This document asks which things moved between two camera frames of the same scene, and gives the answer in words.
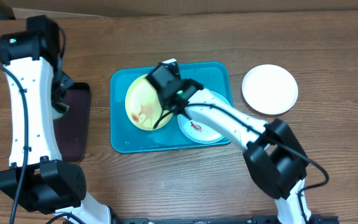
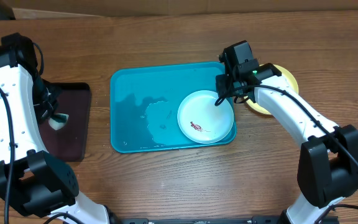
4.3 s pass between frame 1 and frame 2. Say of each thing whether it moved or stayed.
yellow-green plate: moved
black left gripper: moved
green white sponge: moved
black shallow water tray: stayed
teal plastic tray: stayed
